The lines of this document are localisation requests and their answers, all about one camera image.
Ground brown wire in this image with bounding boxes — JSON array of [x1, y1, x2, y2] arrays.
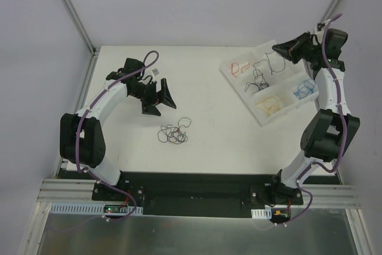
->
[[252, 51, 287, 78]]

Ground dark blue wire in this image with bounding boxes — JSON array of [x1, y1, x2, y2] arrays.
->
[[294, 79, 317, 100]]

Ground black wire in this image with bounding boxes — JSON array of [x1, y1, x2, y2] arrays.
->
[[244, 72, 271, 93]]

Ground orange wire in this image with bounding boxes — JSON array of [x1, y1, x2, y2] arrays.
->
[[255, 96, 287, 117]]

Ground red wire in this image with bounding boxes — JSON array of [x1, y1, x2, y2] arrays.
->
[[230, 61, 253, 79]]

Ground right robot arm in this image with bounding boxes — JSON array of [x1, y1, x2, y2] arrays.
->
[[268, 27, 361, 205]]

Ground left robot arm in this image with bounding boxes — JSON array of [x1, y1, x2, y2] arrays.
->
[[59, 58, 177, 201]]

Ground white foam compartment tray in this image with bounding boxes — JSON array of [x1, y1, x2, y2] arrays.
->
[[220, 40, 319, 126]]

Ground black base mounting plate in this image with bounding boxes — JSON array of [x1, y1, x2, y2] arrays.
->
[[91, 172, 303, 218]]

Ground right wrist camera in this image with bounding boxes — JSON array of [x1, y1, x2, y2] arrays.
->
[[315, 21, 328, 33]]

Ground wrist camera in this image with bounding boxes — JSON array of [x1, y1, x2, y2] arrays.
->
[[315, 21, 328, 33], [152, 69, 159, 76]]

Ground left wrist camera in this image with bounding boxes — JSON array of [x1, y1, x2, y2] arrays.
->
[[152, 69, 159, 76]]

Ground purple wire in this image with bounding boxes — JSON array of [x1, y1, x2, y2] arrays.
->
[[157, 116, 192, 145]]

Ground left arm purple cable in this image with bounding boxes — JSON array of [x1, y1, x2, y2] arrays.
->
[[75, 50, 159, 223]]

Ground left aluminium frame post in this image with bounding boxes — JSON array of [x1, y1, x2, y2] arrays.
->
[[61, 0, 97, 56]]

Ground left white cable duct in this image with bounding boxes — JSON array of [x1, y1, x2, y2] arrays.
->
[[50, 203, 143, 216]]

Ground white cable duct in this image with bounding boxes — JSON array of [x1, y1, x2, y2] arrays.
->
[[251, 208, 272, 220], [50, 203, 143, 216]]

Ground right white cable duct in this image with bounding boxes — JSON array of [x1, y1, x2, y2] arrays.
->
[[251, 208, 272, 220]]

